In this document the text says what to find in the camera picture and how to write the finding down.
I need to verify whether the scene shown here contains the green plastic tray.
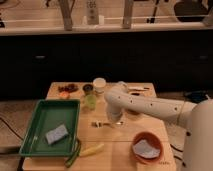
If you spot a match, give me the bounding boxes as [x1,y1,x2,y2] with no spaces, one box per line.
[19,99,80,157]

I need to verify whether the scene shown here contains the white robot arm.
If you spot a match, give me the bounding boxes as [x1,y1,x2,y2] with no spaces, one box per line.
[104,82,213,171]

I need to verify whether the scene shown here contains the silver metal fork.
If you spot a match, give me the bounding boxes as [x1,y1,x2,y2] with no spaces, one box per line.
[91,122,123,128]

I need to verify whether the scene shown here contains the black handled white brush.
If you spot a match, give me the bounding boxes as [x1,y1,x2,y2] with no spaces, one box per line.
[128,86,149,91]

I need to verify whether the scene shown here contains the small orange toy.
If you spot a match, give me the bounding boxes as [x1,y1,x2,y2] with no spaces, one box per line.
[59,91,70,99]

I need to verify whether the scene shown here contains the white cup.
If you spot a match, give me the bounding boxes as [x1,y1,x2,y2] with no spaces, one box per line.
[93,78,106,93]

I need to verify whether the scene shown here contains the small dark cup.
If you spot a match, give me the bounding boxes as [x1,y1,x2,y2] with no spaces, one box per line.
[83,84,93,95]

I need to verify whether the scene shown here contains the green translucent cup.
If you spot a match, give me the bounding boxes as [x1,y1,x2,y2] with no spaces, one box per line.
[85,94,96,110]

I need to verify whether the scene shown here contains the white device on counter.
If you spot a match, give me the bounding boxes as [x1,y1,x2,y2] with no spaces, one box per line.
[86,0,99,25]

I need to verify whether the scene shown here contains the yellow toy banana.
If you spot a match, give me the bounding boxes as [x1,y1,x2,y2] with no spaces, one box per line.
[79,143,104,157]

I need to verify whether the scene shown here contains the green toy vegetable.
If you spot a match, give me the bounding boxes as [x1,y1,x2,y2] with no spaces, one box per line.
[65,139,81,168]

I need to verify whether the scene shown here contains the dark red toy food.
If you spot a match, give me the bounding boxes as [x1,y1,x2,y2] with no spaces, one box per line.
[58,84,78,93]

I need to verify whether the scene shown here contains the blue cloth in bowl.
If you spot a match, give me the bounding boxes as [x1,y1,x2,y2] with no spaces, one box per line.
[133,139,161,159]

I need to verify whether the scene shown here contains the blue sponge in tray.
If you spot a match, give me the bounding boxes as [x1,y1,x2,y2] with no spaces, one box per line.
[45,125,68,145]

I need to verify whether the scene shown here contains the orange bowl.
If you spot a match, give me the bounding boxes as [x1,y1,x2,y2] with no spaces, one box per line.
[131,132,164,165]

